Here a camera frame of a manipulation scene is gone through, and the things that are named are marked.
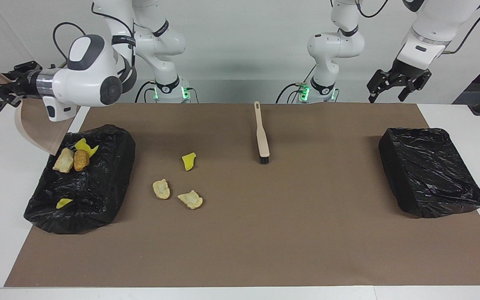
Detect notched yellow sponge piece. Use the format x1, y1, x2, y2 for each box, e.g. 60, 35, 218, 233
75, 138, 99, 158

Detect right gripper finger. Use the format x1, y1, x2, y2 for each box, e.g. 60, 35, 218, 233
0, 69, 20, 84
0, 82, 19, 107

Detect beige plastic dustpan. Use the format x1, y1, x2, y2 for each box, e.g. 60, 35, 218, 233
0, 62, 73, 156

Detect brown cracked foam nugget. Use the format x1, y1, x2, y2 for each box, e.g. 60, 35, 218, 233
74, 149, 90, 172

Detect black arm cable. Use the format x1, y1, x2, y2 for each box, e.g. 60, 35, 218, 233
357, 0, 480, 55
52, 22, 136, 67

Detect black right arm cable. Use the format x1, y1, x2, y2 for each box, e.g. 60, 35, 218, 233
52, 22, 136, 67

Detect black bag lined bin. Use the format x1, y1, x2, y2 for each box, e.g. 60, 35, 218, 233
23, 124, 136, 235
378, 127, 480, 218

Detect beige brush black bristles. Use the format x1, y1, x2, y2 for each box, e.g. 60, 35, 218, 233
254, 101, 270, 165

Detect wedge yellow sponge piece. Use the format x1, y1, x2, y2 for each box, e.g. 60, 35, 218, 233
181, 152, 198, 172

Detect brown table mat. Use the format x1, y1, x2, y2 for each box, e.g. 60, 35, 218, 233
4, 102, 480, 288

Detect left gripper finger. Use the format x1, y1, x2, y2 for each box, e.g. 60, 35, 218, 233
367, 70, 390, 104
397, 78, 423, 103

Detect pale crusty foam chunk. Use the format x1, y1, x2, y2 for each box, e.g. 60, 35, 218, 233
177, 190, 203, 210
52, 148, 75, 173

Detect rounded pale foam chunk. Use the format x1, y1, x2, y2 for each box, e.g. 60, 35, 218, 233
152, 179, 171, 200

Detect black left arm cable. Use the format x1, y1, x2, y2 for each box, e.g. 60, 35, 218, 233
357, 0, 480, 55

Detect black base power cable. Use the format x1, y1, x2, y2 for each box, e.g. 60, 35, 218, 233
275, 82, 305, 103
135, 80, 157, 103

